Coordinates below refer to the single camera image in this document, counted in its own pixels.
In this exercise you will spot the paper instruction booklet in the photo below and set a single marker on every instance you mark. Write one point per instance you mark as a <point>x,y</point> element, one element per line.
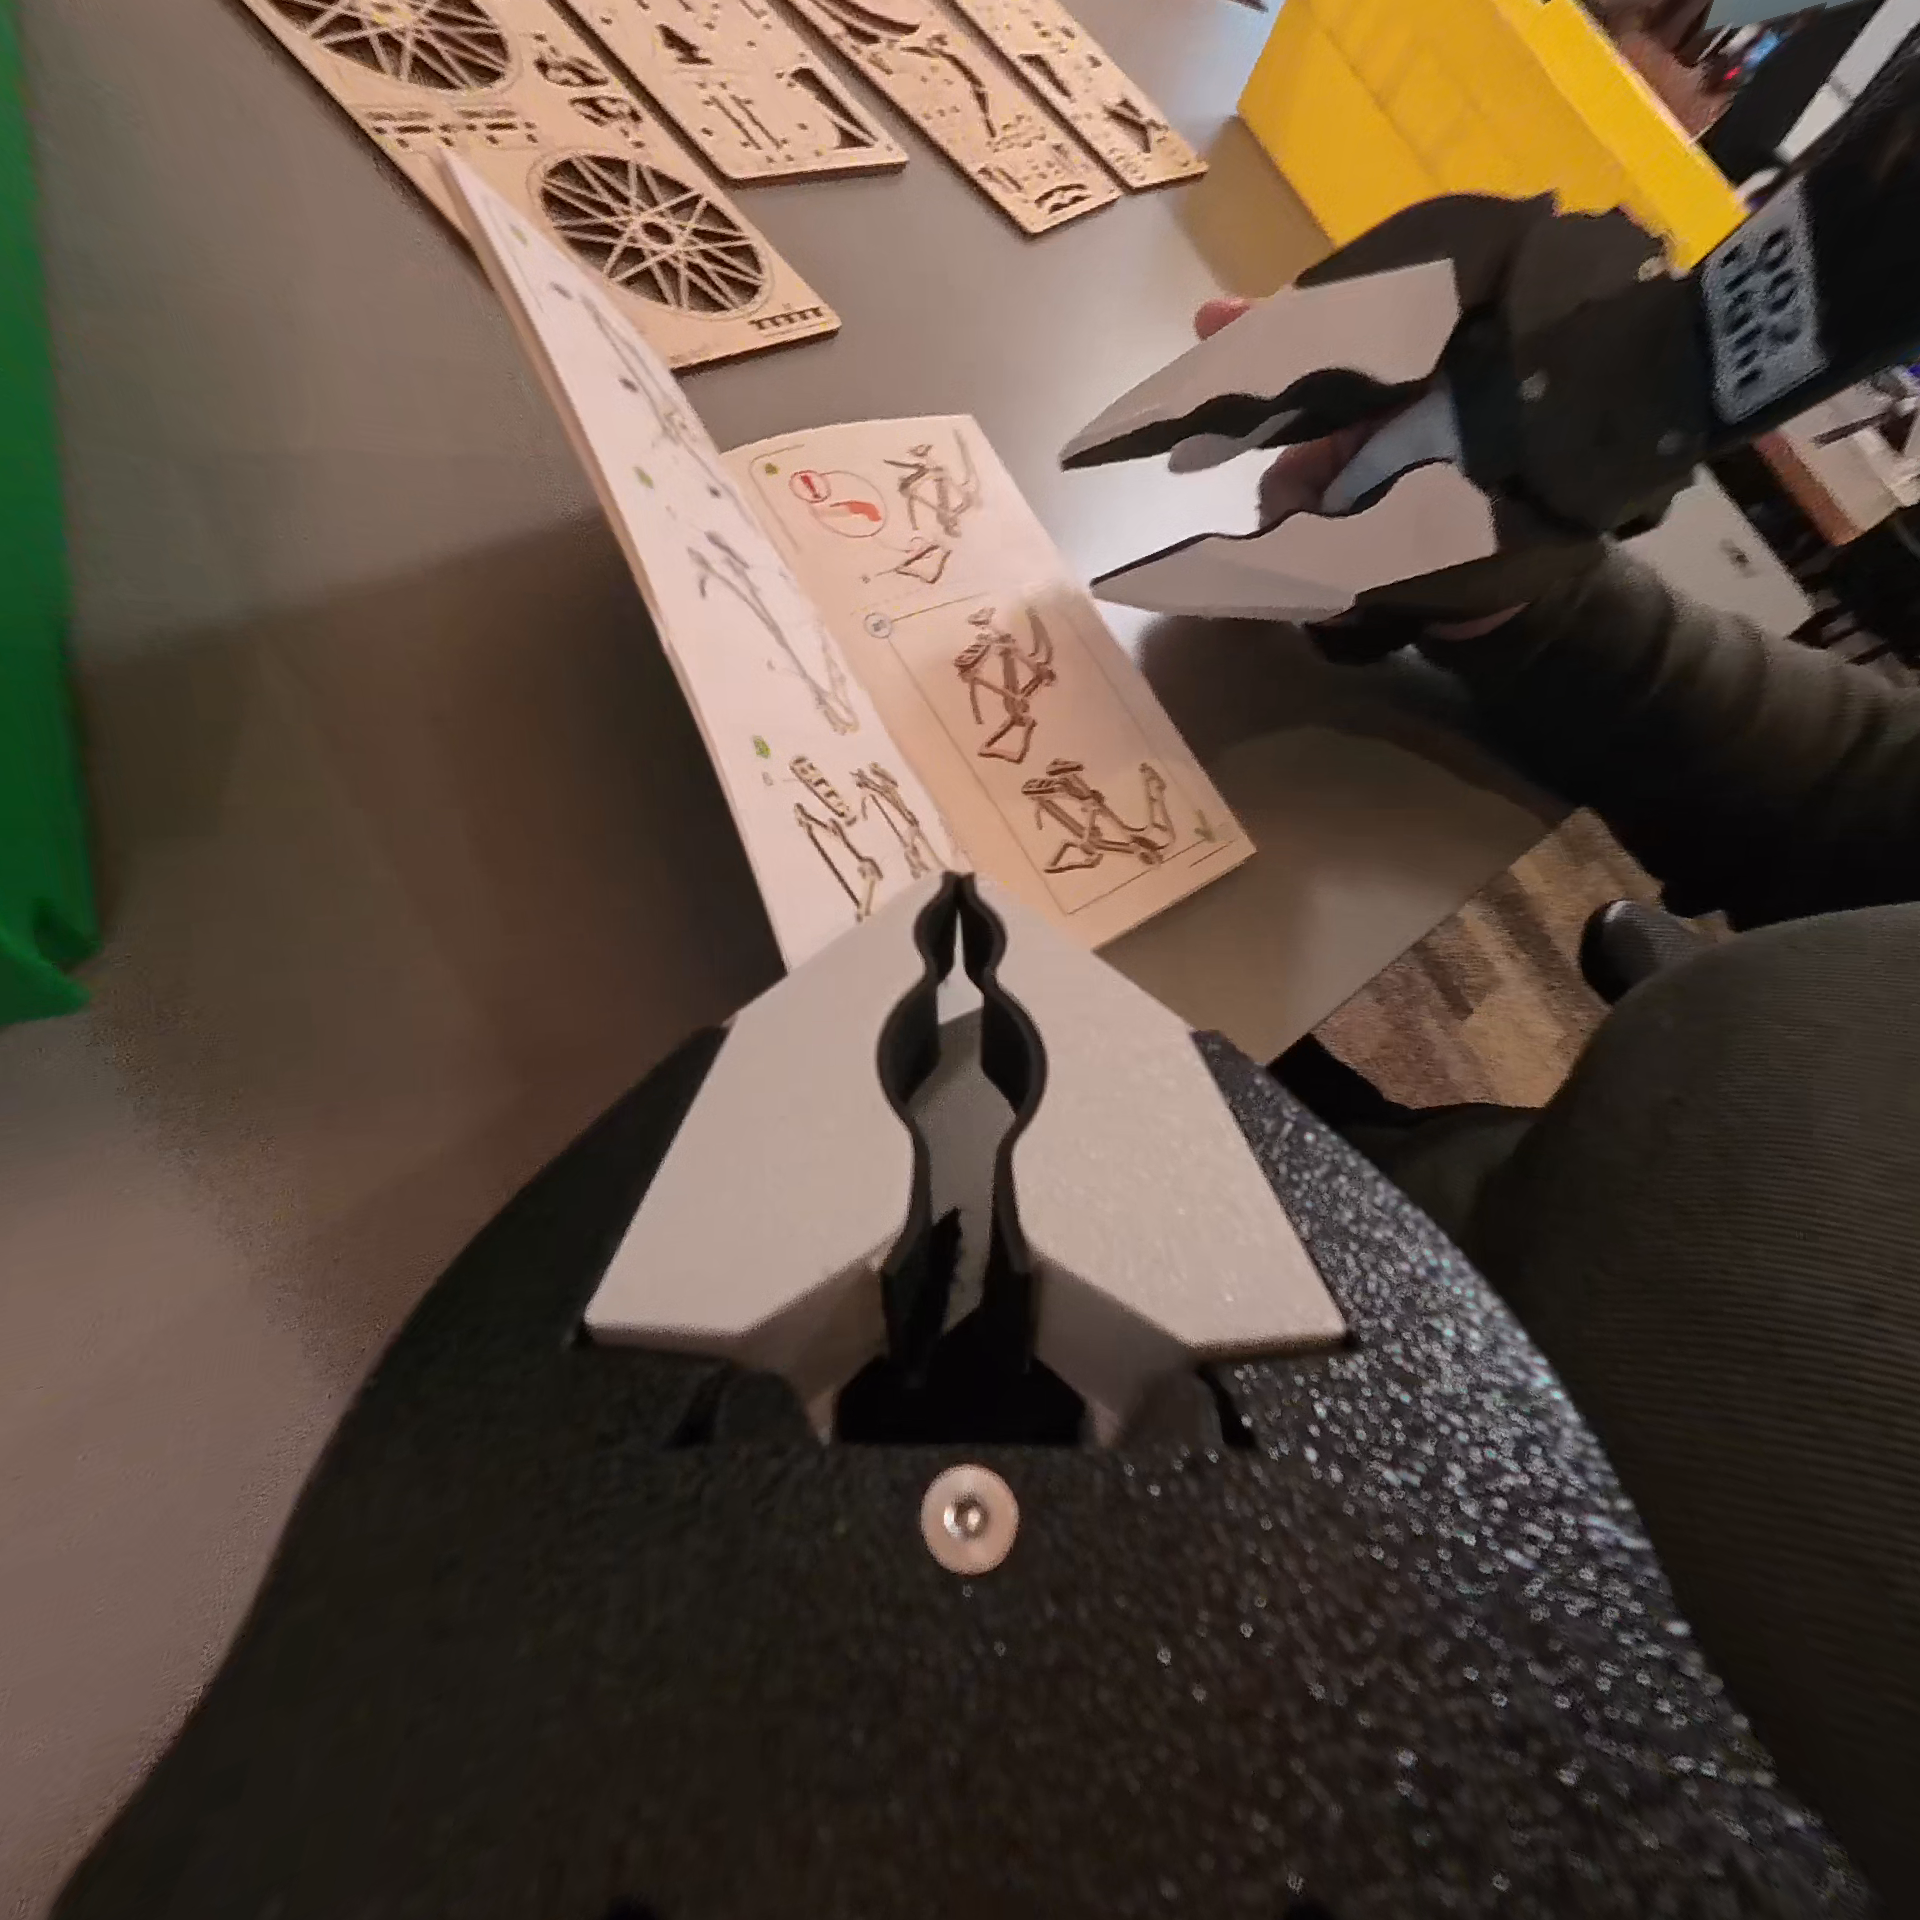
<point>900,525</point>

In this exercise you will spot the wooden model parts sheet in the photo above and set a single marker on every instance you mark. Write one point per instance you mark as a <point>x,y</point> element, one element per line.
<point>976,120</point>
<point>1095,90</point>
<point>750,90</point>

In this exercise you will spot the person's dark clothed leg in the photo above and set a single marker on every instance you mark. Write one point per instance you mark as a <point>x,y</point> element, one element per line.
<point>1725,1321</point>

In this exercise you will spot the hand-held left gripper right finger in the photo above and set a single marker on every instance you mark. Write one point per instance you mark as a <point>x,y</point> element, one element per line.
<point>1170,1200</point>

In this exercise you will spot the person's right forearm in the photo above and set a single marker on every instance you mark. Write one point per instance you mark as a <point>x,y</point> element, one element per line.
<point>1725,721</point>

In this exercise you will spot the wooden sheet with spoked wheels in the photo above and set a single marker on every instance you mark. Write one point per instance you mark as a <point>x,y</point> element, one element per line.
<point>645,225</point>

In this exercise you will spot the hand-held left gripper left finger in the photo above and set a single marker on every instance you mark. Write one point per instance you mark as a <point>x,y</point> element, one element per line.
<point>765,1185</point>

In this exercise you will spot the person's right hand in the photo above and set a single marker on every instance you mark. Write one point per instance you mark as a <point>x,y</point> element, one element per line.
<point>1301,474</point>

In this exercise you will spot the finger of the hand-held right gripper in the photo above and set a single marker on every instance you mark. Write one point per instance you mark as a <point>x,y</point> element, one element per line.
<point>1305,353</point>
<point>1334,556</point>

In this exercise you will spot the green plastic bin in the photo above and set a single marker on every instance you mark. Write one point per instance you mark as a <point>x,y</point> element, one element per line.
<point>37,525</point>

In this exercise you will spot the pale background desk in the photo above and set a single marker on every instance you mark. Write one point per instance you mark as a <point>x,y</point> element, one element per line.
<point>1725,556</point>

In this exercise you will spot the black shoe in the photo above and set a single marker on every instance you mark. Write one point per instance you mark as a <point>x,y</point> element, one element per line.
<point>1642,945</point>

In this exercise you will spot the yellow box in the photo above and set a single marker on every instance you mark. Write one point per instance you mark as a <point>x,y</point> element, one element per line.
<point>1470,106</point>

